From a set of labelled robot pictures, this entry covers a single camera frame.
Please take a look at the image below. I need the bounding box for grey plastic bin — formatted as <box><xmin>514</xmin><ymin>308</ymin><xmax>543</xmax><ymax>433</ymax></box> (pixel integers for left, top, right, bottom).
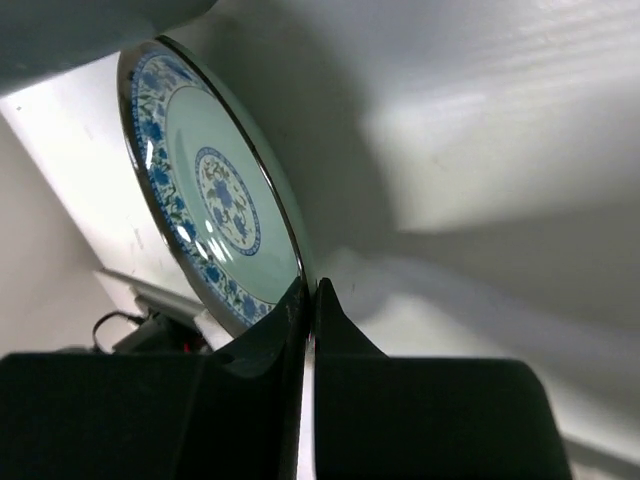
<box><xmin>1</xmin><ymin>0</ymin><xmax>215</xmax><ymax>95</ymax></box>

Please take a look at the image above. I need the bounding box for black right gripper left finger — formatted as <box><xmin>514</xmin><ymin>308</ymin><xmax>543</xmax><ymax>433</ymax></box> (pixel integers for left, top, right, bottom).
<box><xmin>1</xmin><ymin>280</ymin><xmax>306</xmax><ymax>479</ymax></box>

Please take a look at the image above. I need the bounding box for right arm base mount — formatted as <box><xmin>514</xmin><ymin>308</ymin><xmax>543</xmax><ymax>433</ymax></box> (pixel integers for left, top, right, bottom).
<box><xmin>59</xmin><ymin>309</ymin><xmax>211</xmax><ymax>355</ymax></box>

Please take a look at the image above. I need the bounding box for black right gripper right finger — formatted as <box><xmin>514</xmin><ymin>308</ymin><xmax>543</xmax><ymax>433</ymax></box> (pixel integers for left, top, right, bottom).
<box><xmin>313</xmin><ymin>279</ymin><xmax>571</xmax><ymax>479</ymax></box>

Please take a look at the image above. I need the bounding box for blue floral green plate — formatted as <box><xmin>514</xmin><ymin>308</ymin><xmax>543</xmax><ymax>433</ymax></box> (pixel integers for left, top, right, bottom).
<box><xmin>116</xmin><ymin>36</ymin><xmax>315</xmax><ymax>335</ymax></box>

